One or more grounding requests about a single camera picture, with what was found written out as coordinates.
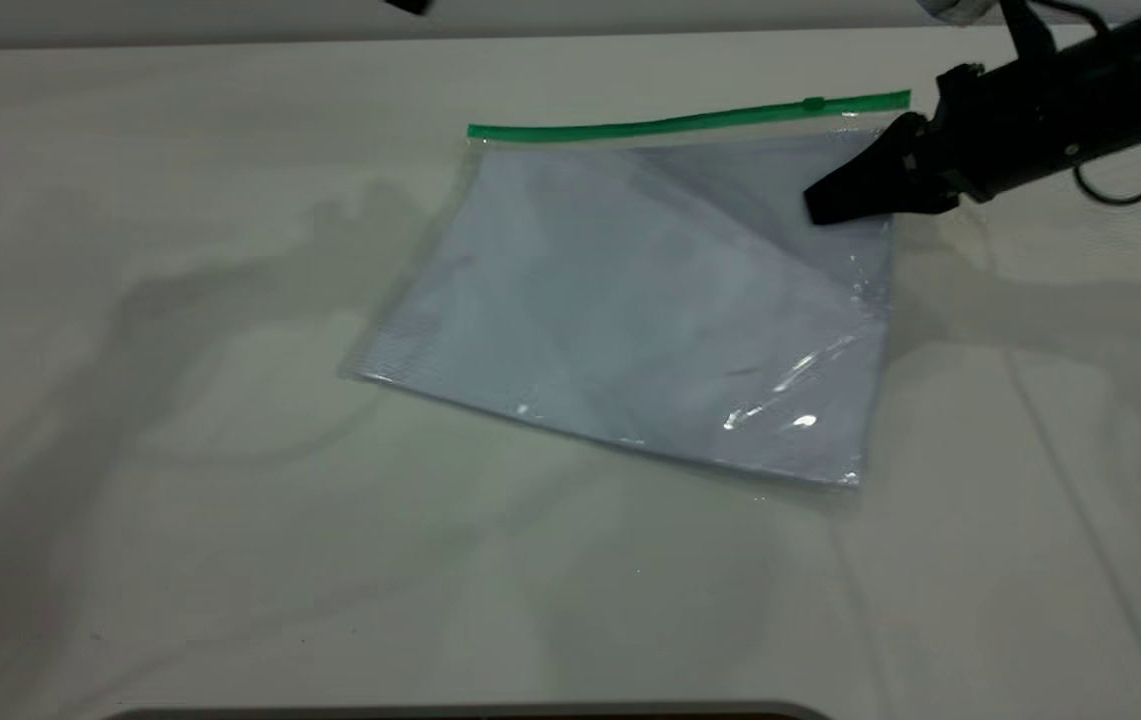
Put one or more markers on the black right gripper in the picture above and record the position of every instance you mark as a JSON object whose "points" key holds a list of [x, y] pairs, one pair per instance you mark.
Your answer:
{"points": [[1020, 120]]}

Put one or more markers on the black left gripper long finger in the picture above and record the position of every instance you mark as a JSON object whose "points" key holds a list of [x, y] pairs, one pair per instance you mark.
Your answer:
{"points": [[410, 5]]}

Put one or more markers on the clear zip bag green strip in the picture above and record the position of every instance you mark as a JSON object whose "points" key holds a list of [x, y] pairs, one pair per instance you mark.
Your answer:
{"points": [[490, 200]]}

